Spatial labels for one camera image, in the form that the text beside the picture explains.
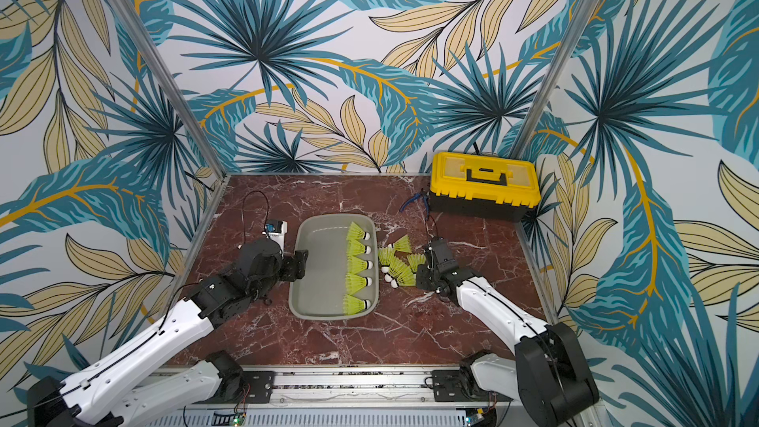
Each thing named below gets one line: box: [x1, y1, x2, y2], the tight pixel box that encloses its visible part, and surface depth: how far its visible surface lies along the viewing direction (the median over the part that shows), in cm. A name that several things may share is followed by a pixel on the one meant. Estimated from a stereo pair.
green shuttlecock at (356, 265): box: [345, 255, 374, 275], surface depth 94 cm
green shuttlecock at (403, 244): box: [394, 234, 413, 254], surface depth 99 cm
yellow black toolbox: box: [428, 151, 542, 222], surface depth 99 cm
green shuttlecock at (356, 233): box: [345, 221, 371, 243], surface depth 100 cm
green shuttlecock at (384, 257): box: [377, 247, 396, 274], surface depth 94 cm
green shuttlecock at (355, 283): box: [344, 272, 373, 296], surface depth 90 cm
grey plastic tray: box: [288, 213, 380, 321], surface depth 97 cm
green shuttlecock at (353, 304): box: [342, 293, 372, 316], surface depth 85 cm
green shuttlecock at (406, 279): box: [390, 265, 417, 289], surface depth 91 cm
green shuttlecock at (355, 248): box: [345, 239, 372, 257], surface depth 97 cm
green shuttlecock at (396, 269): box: [383, 256, 412, 283], surface depth 92 cm
